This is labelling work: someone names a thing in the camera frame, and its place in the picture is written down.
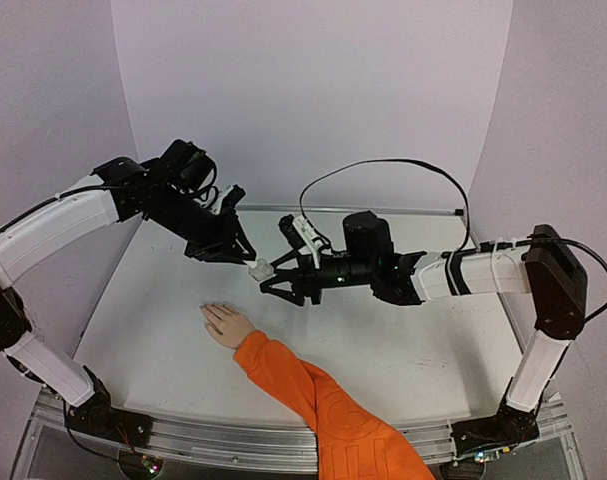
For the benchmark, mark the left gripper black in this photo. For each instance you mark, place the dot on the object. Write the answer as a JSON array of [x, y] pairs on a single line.
[[226, 247]]

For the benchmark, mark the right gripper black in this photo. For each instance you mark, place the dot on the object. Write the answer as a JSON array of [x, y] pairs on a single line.
[[308, 279]]

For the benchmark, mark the clear nail polish bottle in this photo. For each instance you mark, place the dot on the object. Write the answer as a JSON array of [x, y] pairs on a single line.
[[260, 269]]

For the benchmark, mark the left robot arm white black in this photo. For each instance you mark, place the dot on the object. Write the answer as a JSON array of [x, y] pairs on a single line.
[[175, 190]]

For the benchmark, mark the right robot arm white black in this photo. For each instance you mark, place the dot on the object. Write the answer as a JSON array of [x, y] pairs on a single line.
[[539, 265]]

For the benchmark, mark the orange sleeve forearm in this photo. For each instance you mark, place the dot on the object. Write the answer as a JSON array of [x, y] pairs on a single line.
[[351, 442]]

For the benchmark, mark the mannequin hand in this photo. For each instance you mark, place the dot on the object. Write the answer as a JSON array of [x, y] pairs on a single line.
[[226, 325]]

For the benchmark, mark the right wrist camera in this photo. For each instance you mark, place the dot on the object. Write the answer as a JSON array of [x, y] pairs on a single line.
[[300, 234]]

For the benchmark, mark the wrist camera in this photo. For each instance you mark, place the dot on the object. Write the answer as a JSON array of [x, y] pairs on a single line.
[[300, 234], [225, 198]]

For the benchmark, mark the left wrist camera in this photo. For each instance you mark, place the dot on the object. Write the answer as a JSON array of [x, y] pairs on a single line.
[[225, 198]]

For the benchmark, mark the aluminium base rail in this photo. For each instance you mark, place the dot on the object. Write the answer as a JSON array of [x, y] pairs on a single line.
[[57, 444]]

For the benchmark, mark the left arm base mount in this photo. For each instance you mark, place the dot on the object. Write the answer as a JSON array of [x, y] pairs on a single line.
[[98, 418]]

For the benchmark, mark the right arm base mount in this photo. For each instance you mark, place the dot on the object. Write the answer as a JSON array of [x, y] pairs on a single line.
[[508, 427]]

